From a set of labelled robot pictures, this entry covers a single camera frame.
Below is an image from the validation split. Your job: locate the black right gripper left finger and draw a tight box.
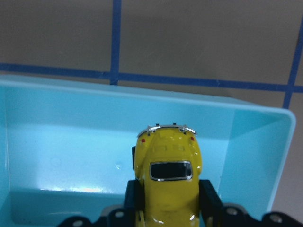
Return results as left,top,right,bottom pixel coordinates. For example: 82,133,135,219
58,180,144,227

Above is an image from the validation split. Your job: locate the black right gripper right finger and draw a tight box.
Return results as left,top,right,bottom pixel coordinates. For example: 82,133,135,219
199,180,303,227

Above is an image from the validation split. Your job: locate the yellow beetle toy car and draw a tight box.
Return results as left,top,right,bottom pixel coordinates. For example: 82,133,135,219
133,123,202,227

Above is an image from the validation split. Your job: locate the light blue plastic bin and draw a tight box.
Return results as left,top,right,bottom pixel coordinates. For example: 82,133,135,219
0,75,296,227

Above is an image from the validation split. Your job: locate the brown paper table cover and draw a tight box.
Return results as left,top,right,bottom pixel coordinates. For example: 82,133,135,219
0,0,303,220

